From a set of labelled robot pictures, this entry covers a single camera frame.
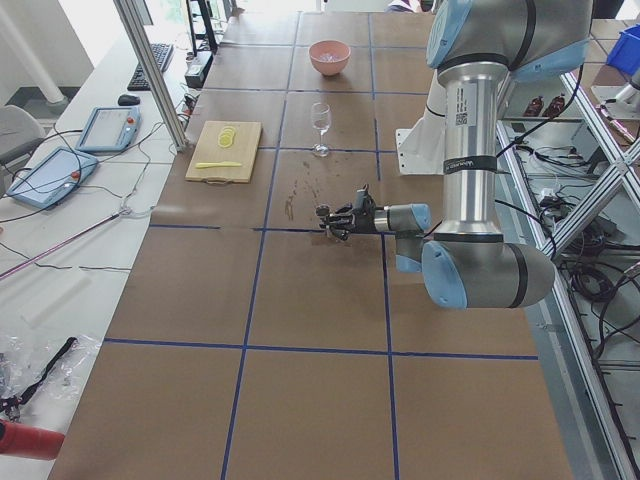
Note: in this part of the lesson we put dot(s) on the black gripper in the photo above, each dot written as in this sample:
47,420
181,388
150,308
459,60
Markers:
363,220

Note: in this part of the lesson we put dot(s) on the steel jigger measuring cup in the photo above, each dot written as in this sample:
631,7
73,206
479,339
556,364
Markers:
323,212

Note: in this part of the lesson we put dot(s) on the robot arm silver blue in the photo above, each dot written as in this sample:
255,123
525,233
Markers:
473,47

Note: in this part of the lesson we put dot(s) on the clear wine glass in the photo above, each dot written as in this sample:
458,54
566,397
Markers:
321,122

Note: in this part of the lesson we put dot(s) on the clear ice cubes pile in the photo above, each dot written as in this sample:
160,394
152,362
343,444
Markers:
329,57

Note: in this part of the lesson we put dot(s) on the bamboo cutting board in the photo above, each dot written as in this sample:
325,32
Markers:
244,151

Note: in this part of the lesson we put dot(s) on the lemon slices row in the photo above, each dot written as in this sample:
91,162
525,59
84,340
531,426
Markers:
226,136

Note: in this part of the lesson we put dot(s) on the yellow plastic knife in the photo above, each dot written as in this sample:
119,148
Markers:
222,164

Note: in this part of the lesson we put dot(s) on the pink bowl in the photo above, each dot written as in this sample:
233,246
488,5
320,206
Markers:
338,47

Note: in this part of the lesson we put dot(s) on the thin metal rod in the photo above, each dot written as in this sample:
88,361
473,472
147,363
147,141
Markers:
33,260

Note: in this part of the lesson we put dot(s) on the black computer mouse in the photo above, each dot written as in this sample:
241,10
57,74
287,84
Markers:
128,100

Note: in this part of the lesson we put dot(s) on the upper teach pendant tablet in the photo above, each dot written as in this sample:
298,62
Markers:
109,130

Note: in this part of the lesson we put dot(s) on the teach pendant tablet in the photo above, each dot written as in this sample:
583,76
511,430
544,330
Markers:
54,178
109,130

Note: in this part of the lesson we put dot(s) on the lower teach pendant tablet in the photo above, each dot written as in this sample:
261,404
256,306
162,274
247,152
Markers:
54,178

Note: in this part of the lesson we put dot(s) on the blue storage bin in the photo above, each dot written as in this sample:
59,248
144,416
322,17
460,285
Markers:
625,55

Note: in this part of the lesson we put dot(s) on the clear plastic bag with tools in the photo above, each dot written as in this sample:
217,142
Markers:
37,374

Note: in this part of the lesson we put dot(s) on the red fire extinguisher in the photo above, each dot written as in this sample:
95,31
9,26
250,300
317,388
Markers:
30,442

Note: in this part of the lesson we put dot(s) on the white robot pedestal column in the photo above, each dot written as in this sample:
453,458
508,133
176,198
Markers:
420,150

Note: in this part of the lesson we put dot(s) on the aluminium frame post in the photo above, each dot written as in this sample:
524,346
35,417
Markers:
136,33

